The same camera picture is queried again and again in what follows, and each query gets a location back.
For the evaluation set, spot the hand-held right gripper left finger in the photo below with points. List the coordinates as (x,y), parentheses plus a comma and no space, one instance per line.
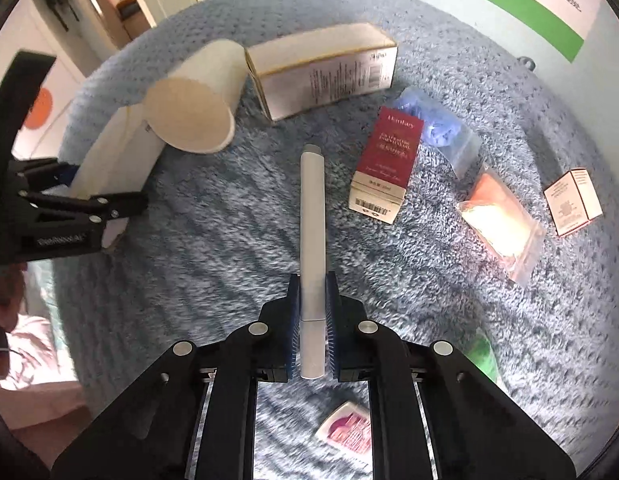
(293,325)

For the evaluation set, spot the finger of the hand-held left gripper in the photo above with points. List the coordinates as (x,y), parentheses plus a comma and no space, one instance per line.
(49,170)
(89,206)

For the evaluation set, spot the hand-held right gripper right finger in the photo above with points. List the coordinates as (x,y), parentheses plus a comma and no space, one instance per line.
(332,325)

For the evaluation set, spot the long white carton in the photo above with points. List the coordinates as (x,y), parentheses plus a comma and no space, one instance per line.
(119,160)

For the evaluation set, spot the white pen-shaped tube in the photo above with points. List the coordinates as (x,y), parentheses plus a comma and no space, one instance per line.
(312,220)

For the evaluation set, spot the clear bag of blue gloves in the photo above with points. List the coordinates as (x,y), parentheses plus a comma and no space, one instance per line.
(437,127)

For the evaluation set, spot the small white red-edged box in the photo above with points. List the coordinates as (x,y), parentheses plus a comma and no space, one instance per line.
(572,202)

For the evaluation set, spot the person's left hand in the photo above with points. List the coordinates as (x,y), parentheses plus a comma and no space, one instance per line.
(6,295)

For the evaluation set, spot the light teal printed sheet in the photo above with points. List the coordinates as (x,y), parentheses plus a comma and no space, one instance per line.
(41,285)

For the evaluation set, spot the orange guitar sticker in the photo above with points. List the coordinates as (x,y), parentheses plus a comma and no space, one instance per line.
(39,107)

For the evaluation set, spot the white wardrobe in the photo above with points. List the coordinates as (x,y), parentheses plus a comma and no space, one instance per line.
(64,85)

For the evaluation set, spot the pink and white packet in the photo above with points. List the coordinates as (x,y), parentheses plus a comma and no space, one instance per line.
(347,427)

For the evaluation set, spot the white paper cup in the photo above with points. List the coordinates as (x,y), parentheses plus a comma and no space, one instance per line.
(189,110)

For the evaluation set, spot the person's pink clothing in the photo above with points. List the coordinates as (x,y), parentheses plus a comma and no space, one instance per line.
(39,375)

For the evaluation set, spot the green plastic wrapper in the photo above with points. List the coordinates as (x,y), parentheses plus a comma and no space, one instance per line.
(482,355)

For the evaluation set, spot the red cosmetics box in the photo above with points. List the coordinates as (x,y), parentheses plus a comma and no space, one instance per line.
(384,160)

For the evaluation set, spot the clear bag with orange contents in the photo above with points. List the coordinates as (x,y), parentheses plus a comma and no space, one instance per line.
(499,225)

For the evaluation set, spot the white box with gold edges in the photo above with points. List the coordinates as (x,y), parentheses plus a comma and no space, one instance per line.
(319,70)

